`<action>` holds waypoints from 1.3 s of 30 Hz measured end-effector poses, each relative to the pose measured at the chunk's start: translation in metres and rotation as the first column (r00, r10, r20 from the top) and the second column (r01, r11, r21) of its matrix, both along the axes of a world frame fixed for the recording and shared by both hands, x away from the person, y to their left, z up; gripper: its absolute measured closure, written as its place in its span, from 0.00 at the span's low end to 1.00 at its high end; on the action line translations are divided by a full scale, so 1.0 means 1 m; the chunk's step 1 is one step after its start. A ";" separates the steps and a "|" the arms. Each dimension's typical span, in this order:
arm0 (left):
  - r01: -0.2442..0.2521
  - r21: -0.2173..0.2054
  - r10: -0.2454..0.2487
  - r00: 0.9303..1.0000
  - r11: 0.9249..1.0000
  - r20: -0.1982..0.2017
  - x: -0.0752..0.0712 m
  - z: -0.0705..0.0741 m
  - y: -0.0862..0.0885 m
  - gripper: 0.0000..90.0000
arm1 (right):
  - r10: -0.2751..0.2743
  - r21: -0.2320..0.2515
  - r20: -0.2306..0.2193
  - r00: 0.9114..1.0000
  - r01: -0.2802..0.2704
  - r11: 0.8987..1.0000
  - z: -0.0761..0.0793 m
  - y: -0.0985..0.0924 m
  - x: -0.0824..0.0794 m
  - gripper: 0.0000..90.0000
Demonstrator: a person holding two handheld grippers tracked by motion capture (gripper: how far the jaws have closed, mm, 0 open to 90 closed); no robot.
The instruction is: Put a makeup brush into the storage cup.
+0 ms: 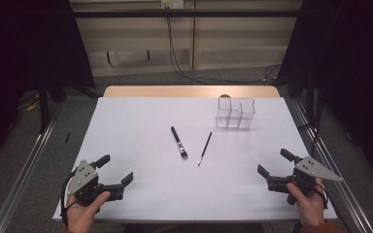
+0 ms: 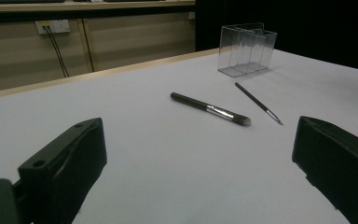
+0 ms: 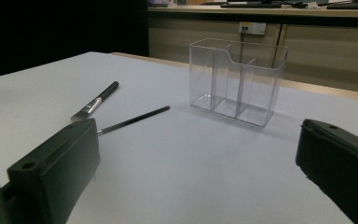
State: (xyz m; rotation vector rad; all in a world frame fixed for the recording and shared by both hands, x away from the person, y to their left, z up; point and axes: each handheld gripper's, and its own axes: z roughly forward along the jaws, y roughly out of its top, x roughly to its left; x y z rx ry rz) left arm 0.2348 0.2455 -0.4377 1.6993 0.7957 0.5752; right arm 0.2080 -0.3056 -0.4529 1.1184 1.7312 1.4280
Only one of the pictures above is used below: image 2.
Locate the wooden table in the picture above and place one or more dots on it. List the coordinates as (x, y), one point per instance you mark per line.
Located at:
(74, 77)

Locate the thick black makeup brush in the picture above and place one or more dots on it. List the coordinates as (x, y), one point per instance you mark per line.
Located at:
(199, 104)

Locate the white table mat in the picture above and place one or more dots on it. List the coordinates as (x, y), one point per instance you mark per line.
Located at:
(167, 161)

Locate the black curtain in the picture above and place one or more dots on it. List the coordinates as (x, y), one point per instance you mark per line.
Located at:
(307, 25)

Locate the white wall socket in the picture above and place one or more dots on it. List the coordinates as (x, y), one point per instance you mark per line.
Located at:
(57, 26)

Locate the thin black makeup brush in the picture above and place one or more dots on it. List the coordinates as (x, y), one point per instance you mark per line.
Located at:
(254, 100)

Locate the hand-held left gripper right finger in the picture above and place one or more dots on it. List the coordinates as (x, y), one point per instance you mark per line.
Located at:
(338, 161)

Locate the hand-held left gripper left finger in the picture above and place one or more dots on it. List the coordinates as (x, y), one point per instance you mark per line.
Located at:
(65, 165)

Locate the clear plastic organizer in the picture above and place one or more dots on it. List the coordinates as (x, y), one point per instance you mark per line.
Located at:
(245, 51)

